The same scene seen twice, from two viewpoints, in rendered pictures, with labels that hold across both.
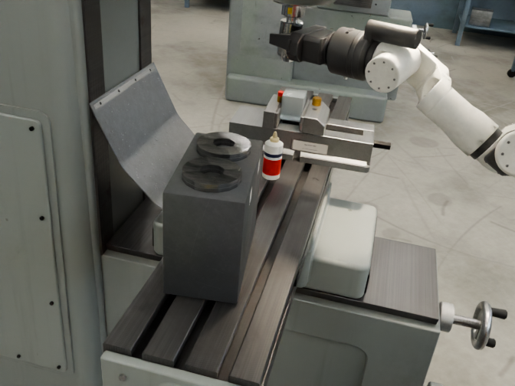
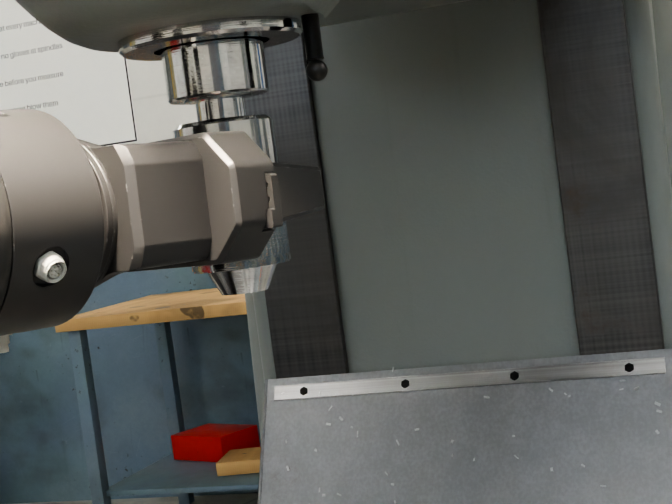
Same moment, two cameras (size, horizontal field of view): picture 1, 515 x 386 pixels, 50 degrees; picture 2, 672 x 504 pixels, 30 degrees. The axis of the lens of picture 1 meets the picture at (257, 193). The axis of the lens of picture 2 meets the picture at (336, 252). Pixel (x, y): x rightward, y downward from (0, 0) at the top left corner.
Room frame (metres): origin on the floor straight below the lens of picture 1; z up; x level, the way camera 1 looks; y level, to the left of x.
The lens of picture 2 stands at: (1.25, -0.61, 1.23)
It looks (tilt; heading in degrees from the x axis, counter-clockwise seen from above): 3 degrees down; 98
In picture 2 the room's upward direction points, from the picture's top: 8 degrees counter-clockwise
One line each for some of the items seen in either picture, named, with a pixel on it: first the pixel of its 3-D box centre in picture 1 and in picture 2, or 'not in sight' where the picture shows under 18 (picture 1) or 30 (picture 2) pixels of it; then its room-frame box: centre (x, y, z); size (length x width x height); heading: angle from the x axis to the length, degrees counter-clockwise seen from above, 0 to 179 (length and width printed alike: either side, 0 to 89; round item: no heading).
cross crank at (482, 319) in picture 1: (465, 322); not in sight; (1.02, -0.53, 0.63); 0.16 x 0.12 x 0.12; 78
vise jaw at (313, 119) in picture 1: (315, 116); not in sight; (1.26, -0.12, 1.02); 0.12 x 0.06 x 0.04; 170
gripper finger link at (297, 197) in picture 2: not in sight; (278, 192); (1.15, -0.05, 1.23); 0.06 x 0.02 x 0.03; 57
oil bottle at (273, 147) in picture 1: (273, 154); not in sight; (1.10, -0.03, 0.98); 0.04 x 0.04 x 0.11
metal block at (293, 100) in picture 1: (293, 104); not in sight; (1.27, -0.07, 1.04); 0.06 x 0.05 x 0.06; 170
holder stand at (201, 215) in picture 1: (215, 210); not in sight; (0.78, 0.07, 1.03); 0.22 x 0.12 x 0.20; 176
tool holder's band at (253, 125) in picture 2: (291, 23); (223, 131); (1.12, -0.04, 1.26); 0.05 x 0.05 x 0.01
